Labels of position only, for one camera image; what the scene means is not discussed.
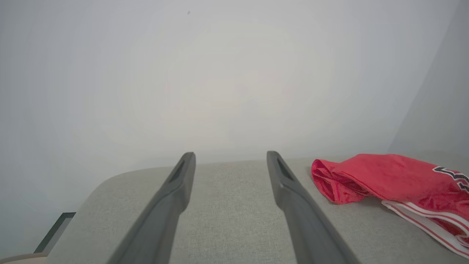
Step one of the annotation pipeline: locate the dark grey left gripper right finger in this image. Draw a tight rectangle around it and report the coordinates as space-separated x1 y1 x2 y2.
267 150 361 264

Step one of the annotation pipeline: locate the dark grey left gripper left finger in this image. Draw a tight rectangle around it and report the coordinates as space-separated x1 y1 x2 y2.
106 152 196 264

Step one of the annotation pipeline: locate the red basketball jersey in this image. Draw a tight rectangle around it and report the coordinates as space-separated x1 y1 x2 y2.
311 153 469 259

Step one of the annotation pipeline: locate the grey fabric sofa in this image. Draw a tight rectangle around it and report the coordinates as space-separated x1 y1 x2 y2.
46 152 469 264

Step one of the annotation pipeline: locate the black baseboard strip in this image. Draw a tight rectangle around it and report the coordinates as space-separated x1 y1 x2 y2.
34 212 77 254

